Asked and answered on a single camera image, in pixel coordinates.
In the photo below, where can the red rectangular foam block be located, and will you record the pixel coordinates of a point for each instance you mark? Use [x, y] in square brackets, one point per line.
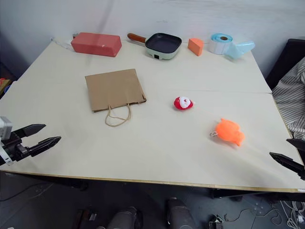
[96, 44]

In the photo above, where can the red white round toy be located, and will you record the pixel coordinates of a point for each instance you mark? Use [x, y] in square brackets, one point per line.
[182, 103]

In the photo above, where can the colourful box at table side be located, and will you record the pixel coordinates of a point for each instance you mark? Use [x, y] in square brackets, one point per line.
[4, 84]

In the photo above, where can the dark rounded robot leg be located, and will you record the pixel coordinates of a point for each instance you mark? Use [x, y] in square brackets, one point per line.
[179, 213]
[122, 219]

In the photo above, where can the label roll with blue backing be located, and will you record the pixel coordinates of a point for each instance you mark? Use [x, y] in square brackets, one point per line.
[225, 45]

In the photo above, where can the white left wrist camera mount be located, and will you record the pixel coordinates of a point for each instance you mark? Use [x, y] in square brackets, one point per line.
[4, 128]

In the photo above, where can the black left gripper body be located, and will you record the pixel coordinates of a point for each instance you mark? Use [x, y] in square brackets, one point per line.
[14, 148]

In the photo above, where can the striped grey fabric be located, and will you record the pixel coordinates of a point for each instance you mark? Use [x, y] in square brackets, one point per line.
[291, 102]

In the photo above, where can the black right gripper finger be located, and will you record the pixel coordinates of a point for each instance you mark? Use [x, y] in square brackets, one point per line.
[287, 162]
[297, 144]

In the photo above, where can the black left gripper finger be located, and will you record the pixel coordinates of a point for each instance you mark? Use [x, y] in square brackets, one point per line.
[30, 129]
[44, 143]

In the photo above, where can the mint green electric frying pan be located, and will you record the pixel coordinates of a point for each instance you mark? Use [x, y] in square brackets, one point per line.
[162, 45]

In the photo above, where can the black chair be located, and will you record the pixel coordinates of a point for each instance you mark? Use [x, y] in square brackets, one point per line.
[282, 60]

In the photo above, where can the orange wedge foam block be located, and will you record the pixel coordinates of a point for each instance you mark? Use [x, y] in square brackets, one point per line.
[195, 46]

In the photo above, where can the orange plush toy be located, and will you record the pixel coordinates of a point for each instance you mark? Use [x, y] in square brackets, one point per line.
[229, 132]

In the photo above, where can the brown paper bag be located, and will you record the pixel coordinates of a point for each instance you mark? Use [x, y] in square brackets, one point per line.
[115, 94]

